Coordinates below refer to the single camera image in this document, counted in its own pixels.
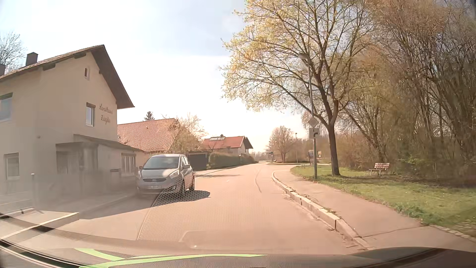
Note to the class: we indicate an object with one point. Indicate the distant lamp post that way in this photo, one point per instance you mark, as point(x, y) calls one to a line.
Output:
point(296, 147)

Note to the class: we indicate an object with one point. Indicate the dark garage door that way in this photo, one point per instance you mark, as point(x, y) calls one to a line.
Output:
point(197, 161)

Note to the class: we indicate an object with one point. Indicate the grey asphalt road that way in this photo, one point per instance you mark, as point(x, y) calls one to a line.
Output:
point(238, 201)

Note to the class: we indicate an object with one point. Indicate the large tree with light leaves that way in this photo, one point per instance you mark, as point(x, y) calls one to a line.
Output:
point(316, 74)

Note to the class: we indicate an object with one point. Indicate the beige two-storey house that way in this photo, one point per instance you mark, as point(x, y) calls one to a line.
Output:
point(55, 119)

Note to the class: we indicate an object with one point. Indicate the bare tree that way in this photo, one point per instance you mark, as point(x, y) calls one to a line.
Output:
point(282, 141)

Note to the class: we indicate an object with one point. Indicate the wood of bare trees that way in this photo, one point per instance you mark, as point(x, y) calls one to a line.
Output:
point(427, 93)

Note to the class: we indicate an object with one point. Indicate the house with red tiled roof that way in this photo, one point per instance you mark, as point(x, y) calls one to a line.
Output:
point(148, 134)

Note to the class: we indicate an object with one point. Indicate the grass verge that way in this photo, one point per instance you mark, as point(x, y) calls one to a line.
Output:
point(409, 193)

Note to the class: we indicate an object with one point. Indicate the white house with red roof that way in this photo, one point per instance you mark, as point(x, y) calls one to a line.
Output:
point(227, 144)

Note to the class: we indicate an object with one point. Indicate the lamp post with road signs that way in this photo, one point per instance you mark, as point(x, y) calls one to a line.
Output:
point(314, 149)

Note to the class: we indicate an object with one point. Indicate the small tree with pale leaves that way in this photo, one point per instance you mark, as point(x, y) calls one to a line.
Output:
point(187, 136)

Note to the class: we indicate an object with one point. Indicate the green hedge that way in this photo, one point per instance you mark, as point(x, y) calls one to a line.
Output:
point(227, 160)

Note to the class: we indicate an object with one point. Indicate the grey pavement with kerb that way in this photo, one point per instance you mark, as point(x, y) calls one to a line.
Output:
point(357, 212)

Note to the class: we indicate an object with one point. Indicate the wooden bench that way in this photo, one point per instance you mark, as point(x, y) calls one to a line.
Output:
point(379, 168)

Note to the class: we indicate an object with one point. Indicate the silver parked car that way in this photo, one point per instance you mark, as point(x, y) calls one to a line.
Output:
point(163, 175)

